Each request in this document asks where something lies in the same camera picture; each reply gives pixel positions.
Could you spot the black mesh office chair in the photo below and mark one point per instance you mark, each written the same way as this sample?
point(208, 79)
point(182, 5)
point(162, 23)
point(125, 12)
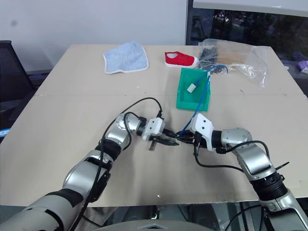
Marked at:
point(10, 72)

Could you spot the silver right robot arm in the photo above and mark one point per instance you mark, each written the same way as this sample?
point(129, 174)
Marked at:
point(252, 156)

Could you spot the light blue striped cloth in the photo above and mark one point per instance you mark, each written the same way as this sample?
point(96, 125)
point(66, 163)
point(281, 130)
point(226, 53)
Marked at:
point(126, 57)

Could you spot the green plastic bin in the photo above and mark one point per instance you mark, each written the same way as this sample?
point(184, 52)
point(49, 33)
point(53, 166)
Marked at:
point(190, 102)

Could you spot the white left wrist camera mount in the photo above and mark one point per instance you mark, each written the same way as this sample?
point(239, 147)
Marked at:
point(154, 126)

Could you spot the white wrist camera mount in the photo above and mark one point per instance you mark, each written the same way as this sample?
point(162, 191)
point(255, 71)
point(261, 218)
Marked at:
point(203, 127)
point(154, 126)

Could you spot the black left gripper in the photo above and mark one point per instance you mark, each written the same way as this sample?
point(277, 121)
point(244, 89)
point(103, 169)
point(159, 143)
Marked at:
point(152, 144)

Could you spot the red slip-on shoe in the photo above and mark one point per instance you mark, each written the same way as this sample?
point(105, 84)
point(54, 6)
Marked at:
point(179, 60)

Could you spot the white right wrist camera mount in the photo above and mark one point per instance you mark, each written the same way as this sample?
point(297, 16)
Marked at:
point(203, 127)

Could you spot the purple packet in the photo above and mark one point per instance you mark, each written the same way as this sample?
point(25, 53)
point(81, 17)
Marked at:
point(303, 66)

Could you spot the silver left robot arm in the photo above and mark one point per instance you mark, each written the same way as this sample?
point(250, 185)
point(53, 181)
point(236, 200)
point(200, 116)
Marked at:
point(79, 173)

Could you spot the grey rounded robot torso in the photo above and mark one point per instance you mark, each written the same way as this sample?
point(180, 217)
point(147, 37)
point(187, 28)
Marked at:
point(151, 226)

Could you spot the tan wooden brush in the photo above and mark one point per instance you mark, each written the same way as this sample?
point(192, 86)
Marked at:
point(232, 54)

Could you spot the clear plastic bag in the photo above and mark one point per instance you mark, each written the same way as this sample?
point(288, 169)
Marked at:
point(250, 62)

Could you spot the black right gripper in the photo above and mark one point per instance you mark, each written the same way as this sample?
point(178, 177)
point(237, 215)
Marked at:
point(194, 138)

